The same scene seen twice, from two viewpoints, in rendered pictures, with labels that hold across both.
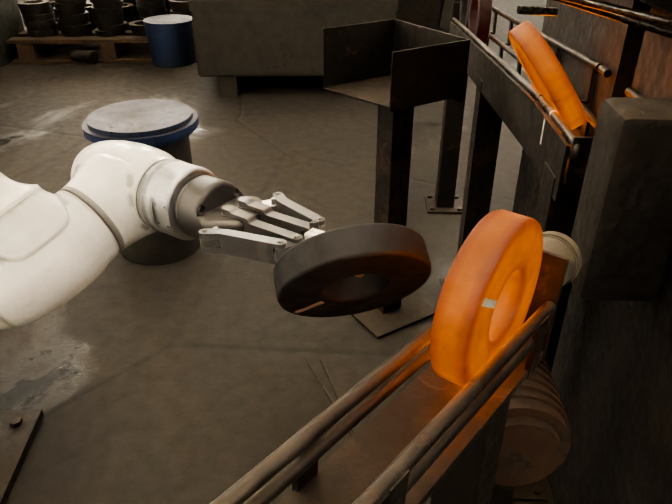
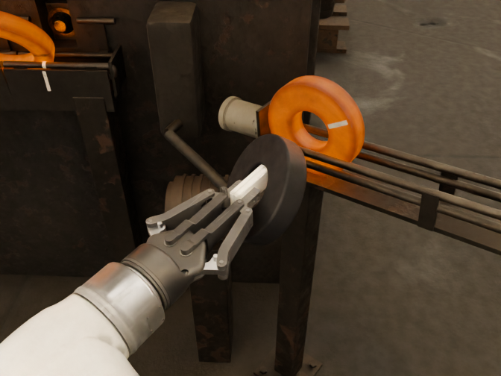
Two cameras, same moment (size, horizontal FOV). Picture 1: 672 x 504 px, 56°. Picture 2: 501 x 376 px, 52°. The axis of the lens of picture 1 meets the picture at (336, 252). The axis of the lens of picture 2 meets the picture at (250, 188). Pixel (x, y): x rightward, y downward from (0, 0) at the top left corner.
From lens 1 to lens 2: 0.76 m
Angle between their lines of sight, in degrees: 70
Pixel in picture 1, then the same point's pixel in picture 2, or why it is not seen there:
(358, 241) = (296, 151)
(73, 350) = not seen: outside the picture
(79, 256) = not seen: outside the picture
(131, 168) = (91, 333)
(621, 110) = (177, 20)
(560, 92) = (48, 45)
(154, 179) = (125, 306)
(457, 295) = (355, 118)
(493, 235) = (332, 86)
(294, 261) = (294, 192)
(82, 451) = not seen: outside the picture
